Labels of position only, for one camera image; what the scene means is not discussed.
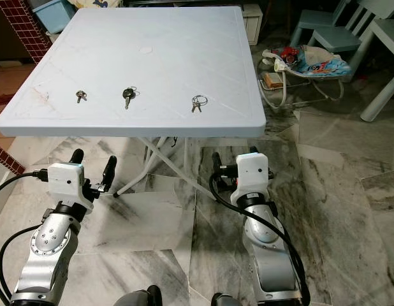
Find short black left arm cable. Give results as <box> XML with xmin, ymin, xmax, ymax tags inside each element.
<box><xmin>0</xmin><ymin>224</ymin><xmax>43</xmax><ymax>303</ymax></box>

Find robot left leg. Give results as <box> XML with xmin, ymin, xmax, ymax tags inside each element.
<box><xmin>113</xmin><ymin>285</ymin><xmax>163</xmax><ymax>306</ymax></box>

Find small red toy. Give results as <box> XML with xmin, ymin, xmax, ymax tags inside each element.
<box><xmin>281</xmin><ymin>46</ymin><xmax>300</xmax><ymax>61</ymax></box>

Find white side table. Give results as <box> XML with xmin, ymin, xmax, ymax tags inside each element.
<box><xmin>360</xmin><ymin>18</ymin><xmax>394</xmax><ymax>123</ymax></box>

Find light blue child chair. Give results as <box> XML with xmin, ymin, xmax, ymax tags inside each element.
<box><xmin>289</xmin><ymin>0</ymin><xmax>383</xmax><ymax>55</ymax></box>

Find white cabinet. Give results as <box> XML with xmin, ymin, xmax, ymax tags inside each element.
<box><xmin>242</xmin><ymin>3</ymin><xmax>263</xmax><ymax>45</ymax></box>

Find robot leg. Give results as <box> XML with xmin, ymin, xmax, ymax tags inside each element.
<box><xmin>113</xmin><ymin>285</ymin><xmax>163</xmax><ymax>306</ymax></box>
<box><xmin>211</xmin><ymin>292</ymin><xmax>249</xmax><ymax>306</ymax></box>

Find white metal table leg frame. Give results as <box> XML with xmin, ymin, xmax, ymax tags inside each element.
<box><xmin>113</xmin><ymin>136</ymin><xmax>217</xmax><ymax>203</ymax></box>

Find long black left arm cable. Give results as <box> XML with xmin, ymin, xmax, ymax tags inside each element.
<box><xmin>0</xmin><ymin>169</ymin><xmax>50</xmax><ymax>306</ymax></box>

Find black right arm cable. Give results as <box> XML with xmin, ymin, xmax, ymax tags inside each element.
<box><xmin>210</xmin><ymin>175</ymin><xmax>311</xmax><ymax>305</ymax></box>

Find robot right leg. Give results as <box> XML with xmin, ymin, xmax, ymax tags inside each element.
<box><xmin>211</xmin><ymin>292</ymin><xmax>249</xmax><ymax>306</ymax></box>

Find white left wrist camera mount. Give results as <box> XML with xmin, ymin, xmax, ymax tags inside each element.
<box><xmin>47</xmin><ymin>163</ymin><xmax>89</xmax><ymax>214</ymax></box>

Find small brown box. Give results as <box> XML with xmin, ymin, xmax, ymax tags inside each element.
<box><xmin>262</xmin><ymin>71</ymin><xmax>284</xmax><ymax>89</ymax></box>

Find light blue plastic bin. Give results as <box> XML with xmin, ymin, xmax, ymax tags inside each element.
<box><xmin>29</xmin><ymin>0</ymin><xmax>75</xmax><ymax>34</ymax></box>

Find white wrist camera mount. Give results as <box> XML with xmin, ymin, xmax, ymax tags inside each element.
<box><xmin>47</xmin><ymin>163</ymin><xmax>89</xmax><ymax>214</ymax></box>
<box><xmin>230</xmin><ymin>148</ymin><xmax>274</xmax><ymax>205</ymax></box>

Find black headed key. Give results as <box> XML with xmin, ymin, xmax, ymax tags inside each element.
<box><xmin>122</xmin><ymin>87</ymin><xmax>140</xmax><ymax>110</ymax></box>

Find silver keys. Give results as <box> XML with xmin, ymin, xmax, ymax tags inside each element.
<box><xmin>191</xmin><ymin>94</ymin><xmax>209</xmax><ymax>113</ymax></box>

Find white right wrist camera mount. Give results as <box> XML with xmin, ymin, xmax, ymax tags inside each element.
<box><xmin>230</xmin><ymin>148</ymin><xmax>274</xmax><ymax>205</ymax></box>

